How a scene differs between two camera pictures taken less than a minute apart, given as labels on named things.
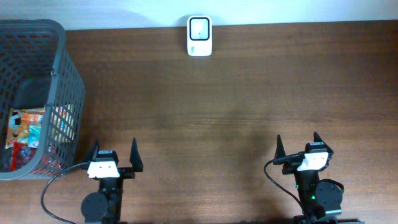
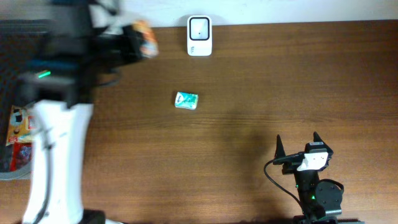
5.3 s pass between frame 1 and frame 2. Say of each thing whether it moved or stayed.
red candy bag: stayed
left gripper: moved
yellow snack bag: stayed
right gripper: stayed
